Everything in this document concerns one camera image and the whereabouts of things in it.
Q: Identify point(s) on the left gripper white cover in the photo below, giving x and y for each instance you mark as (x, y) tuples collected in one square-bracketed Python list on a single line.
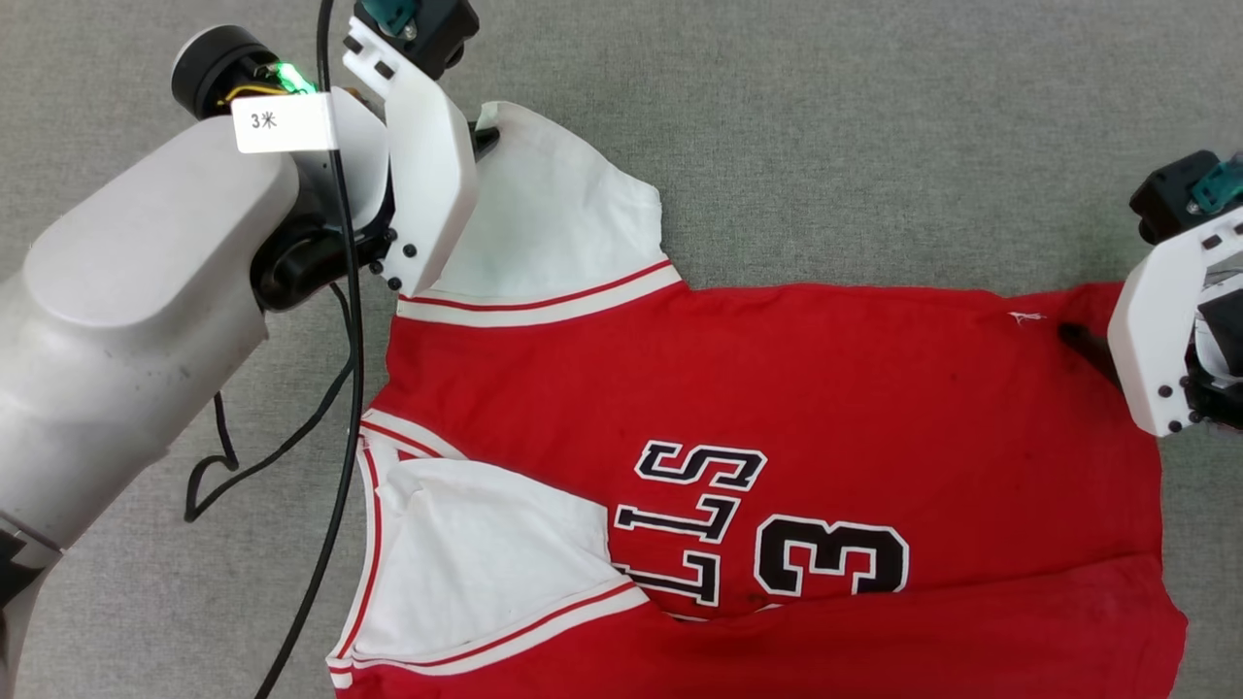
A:
[(432, 184)]

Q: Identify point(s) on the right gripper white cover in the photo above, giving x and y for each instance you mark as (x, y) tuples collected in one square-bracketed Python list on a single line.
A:
[(1151, 340)]

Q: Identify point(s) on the red and white basketball jersey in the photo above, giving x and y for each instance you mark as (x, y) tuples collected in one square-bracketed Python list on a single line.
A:
[(825, 388)]

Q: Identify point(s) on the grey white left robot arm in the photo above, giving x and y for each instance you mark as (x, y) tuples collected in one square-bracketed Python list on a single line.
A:
[(126, 320)]

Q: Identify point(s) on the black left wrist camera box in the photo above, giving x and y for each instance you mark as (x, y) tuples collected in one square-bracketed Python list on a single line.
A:
[(442, 39)]

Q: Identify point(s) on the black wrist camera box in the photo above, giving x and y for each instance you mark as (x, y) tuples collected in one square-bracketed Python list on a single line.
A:
[(1165, 199), (442, 39)]

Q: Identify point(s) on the teal left camera connector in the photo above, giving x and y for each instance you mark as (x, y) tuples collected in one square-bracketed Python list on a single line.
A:
[(393, 15)]

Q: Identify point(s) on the teal camera connector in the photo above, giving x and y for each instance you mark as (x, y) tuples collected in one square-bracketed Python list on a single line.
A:
[(393, 15), (1219, 184)]

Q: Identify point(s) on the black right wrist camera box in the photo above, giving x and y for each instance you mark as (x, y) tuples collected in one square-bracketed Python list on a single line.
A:
[(1165, 199)]

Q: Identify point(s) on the teal right camera connector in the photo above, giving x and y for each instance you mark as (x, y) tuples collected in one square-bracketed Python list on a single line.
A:
[(1219, 184)]

